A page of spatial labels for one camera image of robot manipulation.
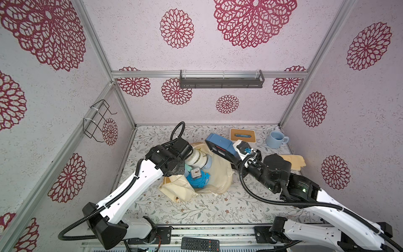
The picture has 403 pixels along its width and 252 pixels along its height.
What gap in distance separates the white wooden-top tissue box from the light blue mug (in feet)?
0.36

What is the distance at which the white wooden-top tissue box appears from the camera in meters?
1.08

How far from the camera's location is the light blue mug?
105 cm
